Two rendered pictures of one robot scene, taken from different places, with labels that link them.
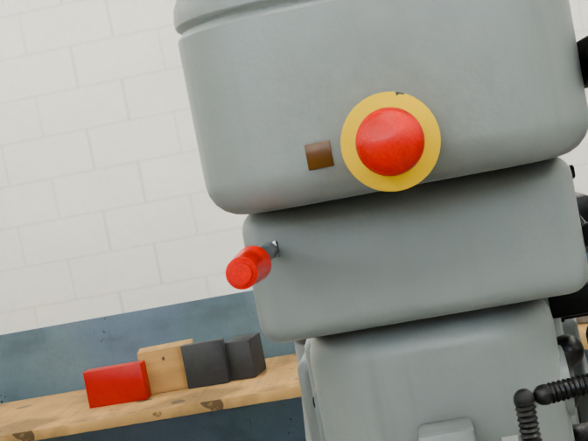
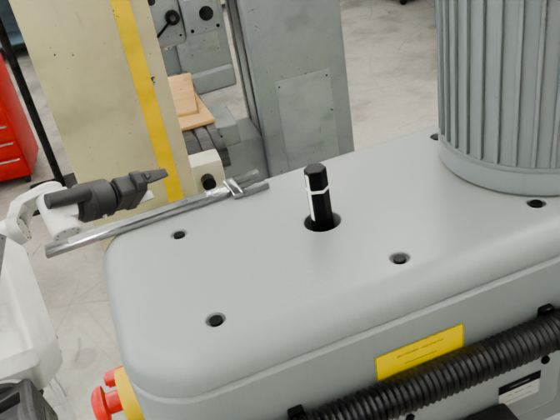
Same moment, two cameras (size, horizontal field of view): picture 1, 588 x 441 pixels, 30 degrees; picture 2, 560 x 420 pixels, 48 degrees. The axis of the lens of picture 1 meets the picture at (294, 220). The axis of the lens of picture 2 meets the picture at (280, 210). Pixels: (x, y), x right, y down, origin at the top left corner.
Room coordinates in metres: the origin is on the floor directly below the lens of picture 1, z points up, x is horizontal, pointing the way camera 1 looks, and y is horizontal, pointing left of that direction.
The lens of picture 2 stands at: (0.67, -0.57, 2.24)
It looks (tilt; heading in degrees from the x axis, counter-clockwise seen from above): 32 degrees down; 69
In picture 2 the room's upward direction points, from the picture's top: 10 degrees counter-clockwise
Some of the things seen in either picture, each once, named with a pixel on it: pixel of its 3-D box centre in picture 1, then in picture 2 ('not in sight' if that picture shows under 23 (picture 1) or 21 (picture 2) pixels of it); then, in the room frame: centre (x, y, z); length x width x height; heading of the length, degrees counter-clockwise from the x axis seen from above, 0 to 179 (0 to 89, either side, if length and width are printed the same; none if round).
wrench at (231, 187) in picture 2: not in sight; (158, 213); (0.76, 0.03, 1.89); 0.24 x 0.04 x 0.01; 176
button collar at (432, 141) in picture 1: (390, 142); (132, 394); (0.66, -0.07, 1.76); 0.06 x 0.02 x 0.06; 84
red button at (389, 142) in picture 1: (389, 142); (109, 403); (0.64, -0.06, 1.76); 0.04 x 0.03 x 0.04; 84
